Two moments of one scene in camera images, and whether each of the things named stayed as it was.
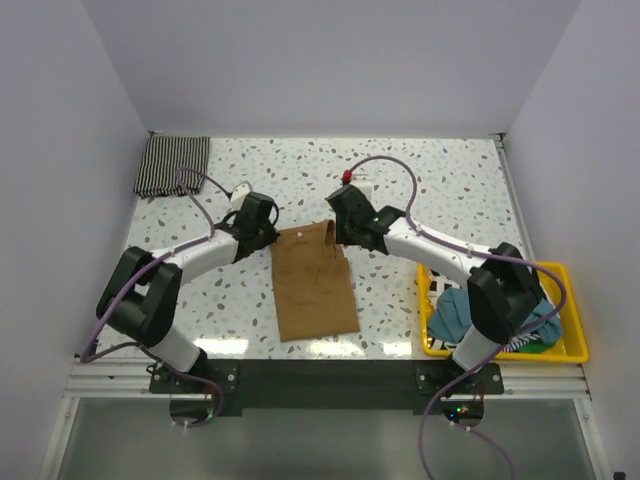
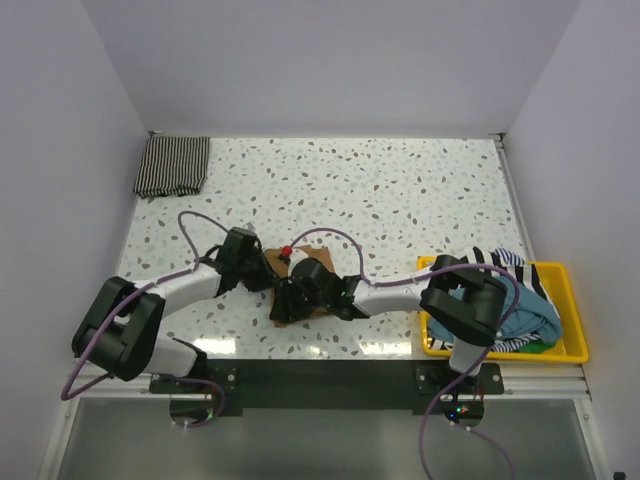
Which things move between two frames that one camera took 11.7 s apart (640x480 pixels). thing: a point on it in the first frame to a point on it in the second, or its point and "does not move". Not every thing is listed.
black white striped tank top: [173, 166] does not move
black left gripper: [269, 237] to [265, 277]
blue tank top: [451, 318] does not move
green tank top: [536, 347] does not move
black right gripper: [341, 237] to [284, 302]
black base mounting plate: [326, 384] does not move
